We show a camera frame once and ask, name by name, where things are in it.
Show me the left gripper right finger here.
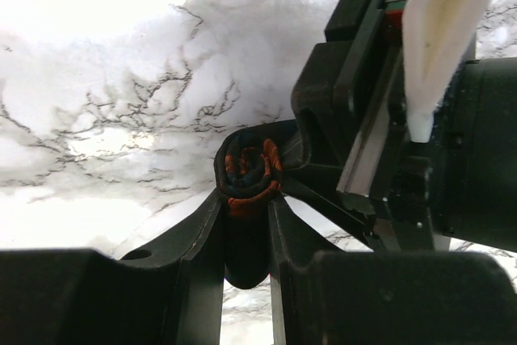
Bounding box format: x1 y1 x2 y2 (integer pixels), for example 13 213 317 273
268 196 516 344

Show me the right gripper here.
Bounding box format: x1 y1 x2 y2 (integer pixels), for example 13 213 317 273
282 0 516 250

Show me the black orange floral tie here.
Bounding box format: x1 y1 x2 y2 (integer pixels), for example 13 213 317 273
213 120 297 289

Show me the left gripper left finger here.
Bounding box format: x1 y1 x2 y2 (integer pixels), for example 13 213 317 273
1 193 225 344

